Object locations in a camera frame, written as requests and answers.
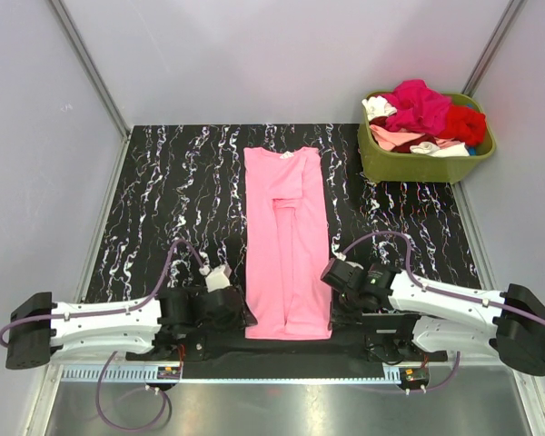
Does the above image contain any light pink t shirt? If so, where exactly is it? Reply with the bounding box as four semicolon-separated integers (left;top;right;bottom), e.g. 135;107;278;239
243;147;332;341

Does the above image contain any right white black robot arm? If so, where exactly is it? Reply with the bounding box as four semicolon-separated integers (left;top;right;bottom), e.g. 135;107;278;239
321;258;545;377

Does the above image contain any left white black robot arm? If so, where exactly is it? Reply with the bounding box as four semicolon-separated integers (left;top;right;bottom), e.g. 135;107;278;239
0;286;257;370

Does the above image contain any left small circuit board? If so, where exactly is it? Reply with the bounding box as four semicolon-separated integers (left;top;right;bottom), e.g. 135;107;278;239
157;366;182;380

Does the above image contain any small circuit board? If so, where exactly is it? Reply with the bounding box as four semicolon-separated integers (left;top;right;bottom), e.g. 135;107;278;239
157;366;182;380
401;367;430;382

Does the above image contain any right small circuit board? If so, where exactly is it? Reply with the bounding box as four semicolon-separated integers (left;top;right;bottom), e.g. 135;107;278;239
401;367;430;382

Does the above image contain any olive green laundry basket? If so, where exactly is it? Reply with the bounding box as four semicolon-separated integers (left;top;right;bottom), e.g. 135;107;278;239
358;86;495;183

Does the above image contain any dark red t shirt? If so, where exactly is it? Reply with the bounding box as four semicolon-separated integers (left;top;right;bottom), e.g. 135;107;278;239
369;117;436;154

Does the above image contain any peach t shirt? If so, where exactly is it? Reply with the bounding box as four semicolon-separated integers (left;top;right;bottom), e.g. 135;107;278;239
370;124;422;151

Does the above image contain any cream white t shirt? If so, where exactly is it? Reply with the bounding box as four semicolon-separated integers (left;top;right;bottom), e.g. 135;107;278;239
410;141;470;158

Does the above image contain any magenta t shirt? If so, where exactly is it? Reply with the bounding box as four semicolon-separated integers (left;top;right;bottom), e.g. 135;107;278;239
382;79;452;135

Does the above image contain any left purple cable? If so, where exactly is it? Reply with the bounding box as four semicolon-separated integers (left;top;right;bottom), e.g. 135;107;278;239
0;238;210;431

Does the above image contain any purple cable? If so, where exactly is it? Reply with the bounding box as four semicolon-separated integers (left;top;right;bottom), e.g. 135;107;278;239
0;238;210;431
333;230;545;391

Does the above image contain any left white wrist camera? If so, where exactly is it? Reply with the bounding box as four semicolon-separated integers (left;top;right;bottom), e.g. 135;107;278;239
200;264;232;292

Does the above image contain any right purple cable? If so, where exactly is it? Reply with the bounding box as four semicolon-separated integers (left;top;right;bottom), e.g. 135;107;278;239
333;230;545;391

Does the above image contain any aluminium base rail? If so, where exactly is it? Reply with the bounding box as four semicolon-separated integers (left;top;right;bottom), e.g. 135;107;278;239
40;328;538;387

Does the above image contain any left aluminium frame post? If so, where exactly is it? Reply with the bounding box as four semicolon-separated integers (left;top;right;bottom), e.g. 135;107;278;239
45;0;132;139

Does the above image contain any aluminium frame post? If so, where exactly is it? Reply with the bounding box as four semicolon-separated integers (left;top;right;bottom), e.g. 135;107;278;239
45;0;132;139
461;0;528;97

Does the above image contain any right aluminium frame post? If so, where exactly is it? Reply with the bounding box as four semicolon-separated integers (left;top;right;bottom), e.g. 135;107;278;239
461;0;528;97

